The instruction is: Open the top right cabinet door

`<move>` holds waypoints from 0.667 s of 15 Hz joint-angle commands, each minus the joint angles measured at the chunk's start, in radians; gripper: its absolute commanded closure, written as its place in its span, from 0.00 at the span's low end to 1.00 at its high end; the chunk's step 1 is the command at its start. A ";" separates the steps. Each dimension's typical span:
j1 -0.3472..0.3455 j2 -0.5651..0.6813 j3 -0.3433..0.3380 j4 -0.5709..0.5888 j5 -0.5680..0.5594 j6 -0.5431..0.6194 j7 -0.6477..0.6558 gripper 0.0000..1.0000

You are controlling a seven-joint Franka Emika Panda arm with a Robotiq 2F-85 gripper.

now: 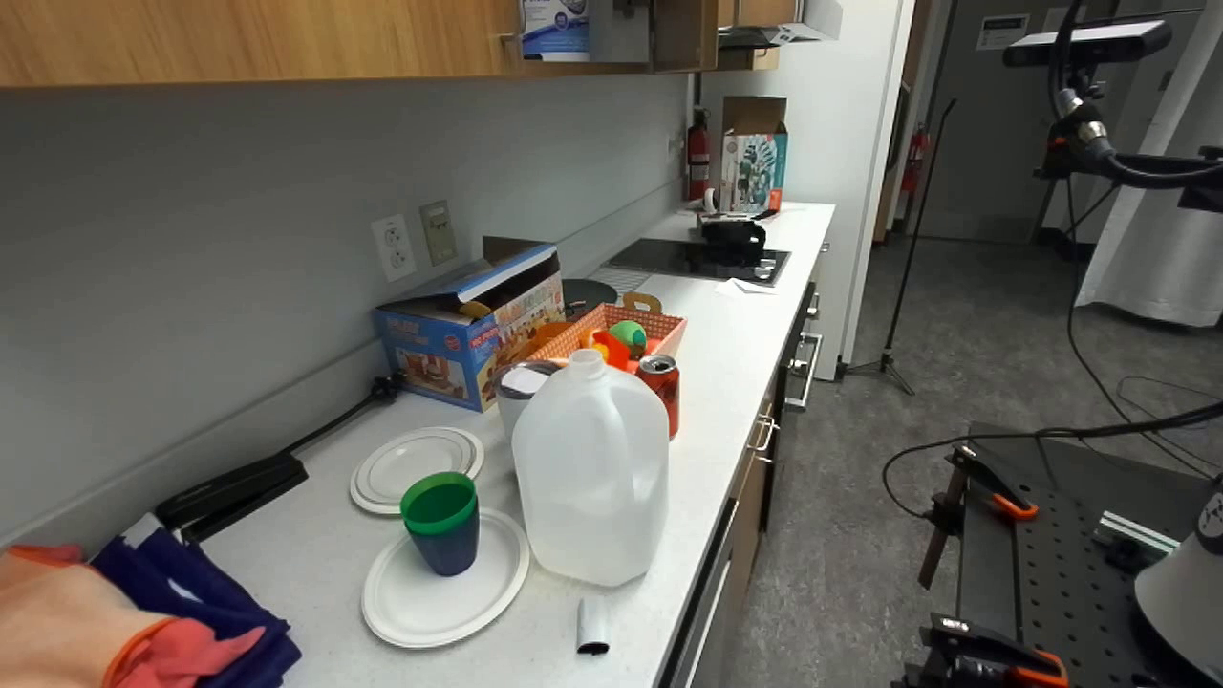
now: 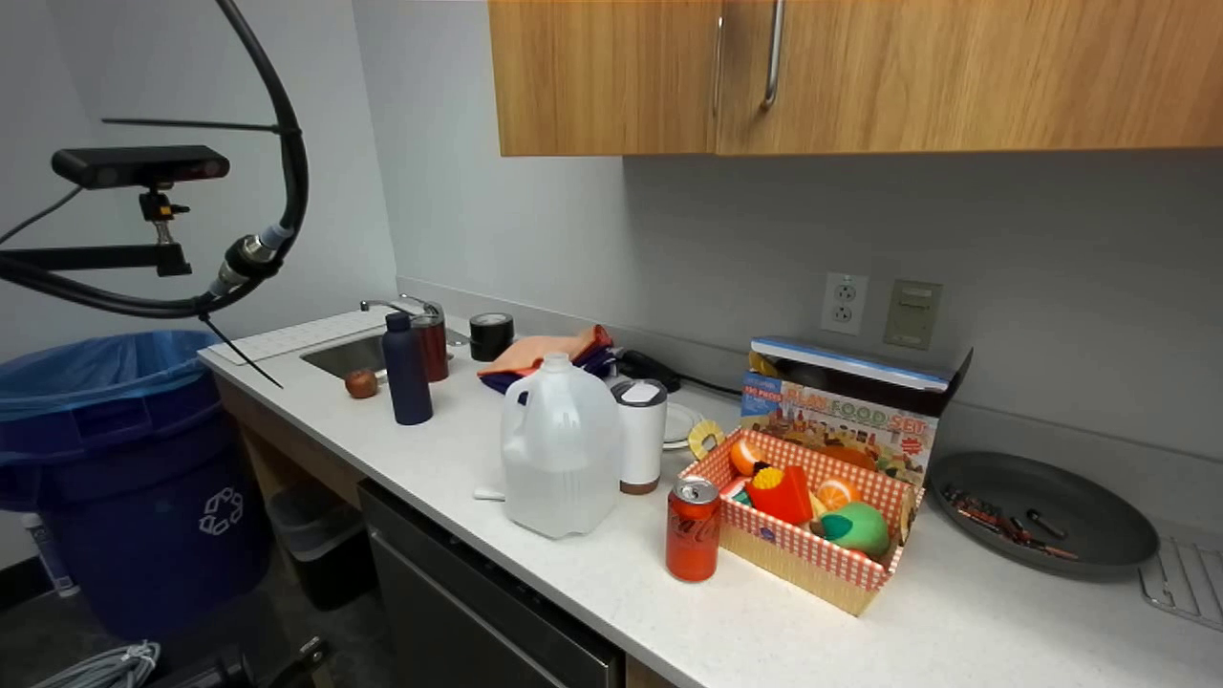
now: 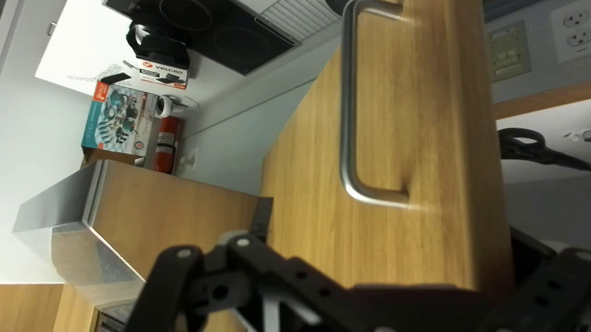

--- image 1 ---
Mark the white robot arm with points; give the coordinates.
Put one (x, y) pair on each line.
(1184, 596)

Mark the grey door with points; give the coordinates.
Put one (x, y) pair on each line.
(978, 126)

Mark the white door sign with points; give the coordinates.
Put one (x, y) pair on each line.
(1003, 30)

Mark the red toy block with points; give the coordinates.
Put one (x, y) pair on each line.
(612, 352)

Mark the green toy ball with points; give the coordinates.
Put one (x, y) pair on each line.
(628, 335)

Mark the orange checkered cardboard tray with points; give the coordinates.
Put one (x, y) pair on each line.
(565, 340)

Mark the grey round pan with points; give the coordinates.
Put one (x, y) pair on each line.
(589, 294)

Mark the red soda can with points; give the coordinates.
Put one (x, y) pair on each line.
(658, 393)

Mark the flat cooktop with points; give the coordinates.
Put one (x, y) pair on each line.
(694, 259)

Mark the translucent plastic gallon jug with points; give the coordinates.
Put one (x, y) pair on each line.
(593, 484)

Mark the white paper scrap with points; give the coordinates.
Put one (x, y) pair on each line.
(742, 287)

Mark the blue play food box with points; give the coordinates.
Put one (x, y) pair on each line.
(461, 344)

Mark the black cooking pot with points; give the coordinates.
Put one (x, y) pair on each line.
(732, 238)

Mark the red fire extinguisher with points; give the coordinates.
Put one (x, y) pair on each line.
(916, 166)
(698, 157)

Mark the small white plate stack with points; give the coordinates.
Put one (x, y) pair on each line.
(414, 468)

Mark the green plastic cup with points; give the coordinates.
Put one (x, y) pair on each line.
(439, 500)

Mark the cardboard box with blue print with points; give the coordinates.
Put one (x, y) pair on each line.
(755, 154)

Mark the blue plastic cup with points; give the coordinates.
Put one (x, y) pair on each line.
(445, 556)

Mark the black dishwasher front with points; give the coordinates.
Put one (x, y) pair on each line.
(710, 614)

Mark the large white plate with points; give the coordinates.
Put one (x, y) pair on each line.
(434, 614)

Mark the white paper towel pack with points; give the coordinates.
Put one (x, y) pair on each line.
(556, 28)

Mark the thin black tripod pole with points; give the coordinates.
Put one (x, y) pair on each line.
(919, 243)

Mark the black stapler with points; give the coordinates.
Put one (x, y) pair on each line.
(230, 493)

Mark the dark blue cloth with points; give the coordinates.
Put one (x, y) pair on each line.
(192, 586)

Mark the black perforated table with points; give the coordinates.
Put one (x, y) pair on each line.
(1056, 575)

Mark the white curtain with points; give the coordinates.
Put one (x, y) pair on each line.
(1147, 252)

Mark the beige wall switch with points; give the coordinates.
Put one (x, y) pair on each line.
(438, 229)

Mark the white wall outlet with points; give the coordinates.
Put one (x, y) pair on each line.
(393, 245)

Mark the black camera stand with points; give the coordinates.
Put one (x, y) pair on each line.
(1065, 157)

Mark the silver metal rail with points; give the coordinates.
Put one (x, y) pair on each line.
(1136, 533)

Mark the black bar camera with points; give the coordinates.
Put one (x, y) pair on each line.
(1091, 38)

